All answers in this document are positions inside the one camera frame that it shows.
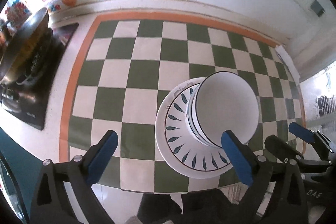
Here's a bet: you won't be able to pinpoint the white plate blue leaf pattern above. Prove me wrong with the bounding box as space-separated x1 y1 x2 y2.
155 77 232 179

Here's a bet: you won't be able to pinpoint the white bowl dark rim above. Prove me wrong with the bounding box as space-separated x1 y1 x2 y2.
185 71 259 148

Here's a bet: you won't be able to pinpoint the person's dark trousers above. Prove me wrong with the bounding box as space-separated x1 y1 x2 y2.
124 187 263 224

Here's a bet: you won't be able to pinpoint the folded white paper towel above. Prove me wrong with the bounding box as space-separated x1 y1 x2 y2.
275 45 300 85

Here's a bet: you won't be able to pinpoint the black gas stove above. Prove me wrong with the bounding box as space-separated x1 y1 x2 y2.
1 23 79 130

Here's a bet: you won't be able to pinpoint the green white checkered tablecloth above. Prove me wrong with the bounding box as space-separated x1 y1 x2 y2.
59 11 306 193

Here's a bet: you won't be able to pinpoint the colourful decorated container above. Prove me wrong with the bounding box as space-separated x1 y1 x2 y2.
5 0 31 28

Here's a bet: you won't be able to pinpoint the dark wall switch box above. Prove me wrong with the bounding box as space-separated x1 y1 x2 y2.
310 0 325 17

